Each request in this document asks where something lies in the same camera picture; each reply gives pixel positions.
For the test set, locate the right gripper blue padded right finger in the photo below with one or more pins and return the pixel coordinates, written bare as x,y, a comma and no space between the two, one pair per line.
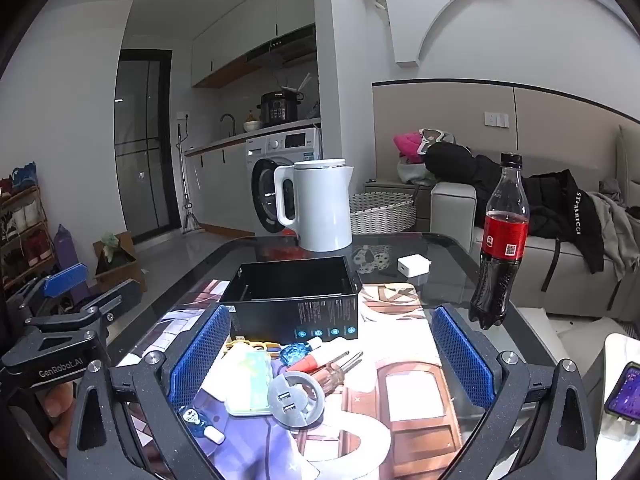
500,383

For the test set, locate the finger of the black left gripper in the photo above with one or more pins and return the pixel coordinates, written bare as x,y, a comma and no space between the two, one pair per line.
101,313

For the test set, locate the finger of the blue pad left gripper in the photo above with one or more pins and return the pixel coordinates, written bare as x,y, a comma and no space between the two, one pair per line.
72,279

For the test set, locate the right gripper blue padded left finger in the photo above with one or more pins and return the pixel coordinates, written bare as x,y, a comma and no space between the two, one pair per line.
163,385

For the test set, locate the blue bottle with face label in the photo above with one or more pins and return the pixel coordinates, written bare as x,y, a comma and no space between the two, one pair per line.
199,425

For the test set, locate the pale green plastic case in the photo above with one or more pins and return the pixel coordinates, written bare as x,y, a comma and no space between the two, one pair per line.
248,374

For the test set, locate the yellow clip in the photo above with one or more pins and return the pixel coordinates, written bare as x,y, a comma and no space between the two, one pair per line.
272,348

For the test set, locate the grey round usb socket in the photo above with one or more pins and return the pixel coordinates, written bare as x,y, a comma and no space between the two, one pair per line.
296,400

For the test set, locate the red cap white tube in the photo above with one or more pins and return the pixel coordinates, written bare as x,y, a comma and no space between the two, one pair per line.
328,352

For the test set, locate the amber handle screwdriver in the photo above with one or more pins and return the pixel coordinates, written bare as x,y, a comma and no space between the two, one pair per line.
332,375

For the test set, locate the person's left hand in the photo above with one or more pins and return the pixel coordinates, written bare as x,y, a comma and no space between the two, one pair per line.
59,403

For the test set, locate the purple bag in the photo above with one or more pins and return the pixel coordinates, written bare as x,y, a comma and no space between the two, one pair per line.
67,257

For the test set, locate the wooden shoe rack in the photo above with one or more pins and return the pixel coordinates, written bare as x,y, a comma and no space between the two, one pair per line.
26,246

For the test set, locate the cardboard box on floor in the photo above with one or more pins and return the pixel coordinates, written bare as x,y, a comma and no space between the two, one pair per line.
117,261

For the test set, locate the cola bottle red label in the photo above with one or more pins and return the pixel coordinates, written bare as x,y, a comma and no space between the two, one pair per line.
503,244

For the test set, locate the white sofa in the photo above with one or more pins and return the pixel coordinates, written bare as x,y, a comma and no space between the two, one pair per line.
581,256

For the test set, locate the smartphone with lit screen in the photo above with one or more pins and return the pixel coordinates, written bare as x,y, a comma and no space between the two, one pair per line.
624,400

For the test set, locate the mop by counter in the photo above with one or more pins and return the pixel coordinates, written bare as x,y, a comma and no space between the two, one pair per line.
189,222

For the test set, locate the white charger cube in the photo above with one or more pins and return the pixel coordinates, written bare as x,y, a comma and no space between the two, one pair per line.
413,265

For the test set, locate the black cardboard box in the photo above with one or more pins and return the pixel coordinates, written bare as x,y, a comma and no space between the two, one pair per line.
291,301

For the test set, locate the black framed glass door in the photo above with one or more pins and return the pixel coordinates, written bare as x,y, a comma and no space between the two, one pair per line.
142,143

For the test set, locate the red bag under table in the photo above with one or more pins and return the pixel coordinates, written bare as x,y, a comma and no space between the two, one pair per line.
279,246

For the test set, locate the black jacket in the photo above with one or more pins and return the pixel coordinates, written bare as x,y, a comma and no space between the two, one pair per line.
558,209

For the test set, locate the white wicker basket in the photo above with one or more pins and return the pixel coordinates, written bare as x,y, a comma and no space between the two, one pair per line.
381,213

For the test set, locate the white electric kettle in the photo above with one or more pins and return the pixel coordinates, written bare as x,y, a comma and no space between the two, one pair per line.
321,202

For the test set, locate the pink plush item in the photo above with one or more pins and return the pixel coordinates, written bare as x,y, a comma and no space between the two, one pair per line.
408,145

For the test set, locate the black pressure cooker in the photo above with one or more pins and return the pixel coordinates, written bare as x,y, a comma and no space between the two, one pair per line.
279,107

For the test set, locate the white wall switch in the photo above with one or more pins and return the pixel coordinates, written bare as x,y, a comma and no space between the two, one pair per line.
497,120

